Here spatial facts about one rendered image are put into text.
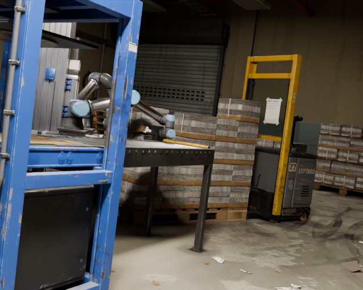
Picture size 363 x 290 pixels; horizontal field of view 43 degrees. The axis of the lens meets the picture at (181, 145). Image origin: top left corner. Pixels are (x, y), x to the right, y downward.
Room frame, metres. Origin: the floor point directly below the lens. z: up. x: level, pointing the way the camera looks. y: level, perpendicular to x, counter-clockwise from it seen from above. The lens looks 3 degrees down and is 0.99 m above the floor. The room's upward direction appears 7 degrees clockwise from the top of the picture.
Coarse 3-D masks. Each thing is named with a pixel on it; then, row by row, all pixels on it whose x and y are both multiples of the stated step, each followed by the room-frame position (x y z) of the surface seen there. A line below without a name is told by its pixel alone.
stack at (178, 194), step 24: (216, 144) 4.63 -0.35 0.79; (144, 168) 4.12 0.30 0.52; (168, 168) 4.29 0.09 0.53; (192, 168) 4.46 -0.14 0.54; (216, 168) 4.66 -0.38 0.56; (120, 192) 4.31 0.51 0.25; (144, 192) 4.15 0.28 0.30; (168, 192) 4.32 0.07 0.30; (192, 192) 4.49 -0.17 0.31; (216, 192) 4.68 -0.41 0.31; (120, 216) 4.27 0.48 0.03; (144, 216) 4.16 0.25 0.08; (168, 216) 4.52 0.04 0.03; (216, 216) 4.71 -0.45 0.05
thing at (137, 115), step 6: (156, 108) 4.16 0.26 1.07; (138, 114) 4.12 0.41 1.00; (144, 114) 4.08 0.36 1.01; (162, 114) 4.21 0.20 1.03; (168, 114) 4.25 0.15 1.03; (138, 120) 4.11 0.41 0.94; (144, 120) 4.08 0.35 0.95; (150, 120) 4.13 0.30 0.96; (138, 126) 4.11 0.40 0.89; (144, 126) 4.07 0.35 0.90; (150, 126) 4.12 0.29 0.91; (162, 126) 4.21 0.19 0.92; (138, 132) 4.19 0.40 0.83
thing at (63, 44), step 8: (0, 24) 1.96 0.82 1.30; (8, 24) 1.93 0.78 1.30; (0, 32) 2.11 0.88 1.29; (8, 32) 2.09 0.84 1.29; (48, 32) 2.09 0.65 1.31; (8, 40) 2.37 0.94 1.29; (48, 40) 2.20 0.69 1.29; (56, 40) 2.23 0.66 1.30; (64, 40) 2.20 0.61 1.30; (72, 40) 2.21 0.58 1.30; (72, 48) 2.46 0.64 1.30; (80, 48) 2.42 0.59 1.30; (88, 48) 2.38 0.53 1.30; (96, 48) 2.36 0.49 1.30
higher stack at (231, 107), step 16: (224, 112) 5.01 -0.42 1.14; (240, 112) 4.82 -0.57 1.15; (256, 112) 4.95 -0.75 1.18; (240, 128) 4.82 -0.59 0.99; (256, 128) 4.96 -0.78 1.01; (240, 144) 4.84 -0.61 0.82; (240, 160) 4.85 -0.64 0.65; (240, 176) 4.88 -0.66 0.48; (240, 192) 4.90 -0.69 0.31; (240, 208) 4.91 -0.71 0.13
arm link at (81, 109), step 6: (132, 96) 3.63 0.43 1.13; (138, 96) 3.66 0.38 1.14; (78, 102) 3.46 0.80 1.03; (84, 102) 3.47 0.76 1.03; (90, 102) 3.52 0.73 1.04; (96, 102) 3.54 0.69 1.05; (102, 102) 3.56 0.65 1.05; (108, 102) 3.57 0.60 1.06; (132, 102) 3.63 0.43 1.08; (72, 108) 3.49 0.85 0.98; (78, 108) 3.46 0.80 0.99; (84, 108) 3.47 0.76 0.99; (90, 108) 3.50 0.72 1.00; (96, 108) 3.54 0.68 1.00; (102, 108) 3.57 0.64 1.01; (78, 114) 3.46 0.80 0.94; (84, 114) 3.48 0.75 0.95; (90, 114) 3.54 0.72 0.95
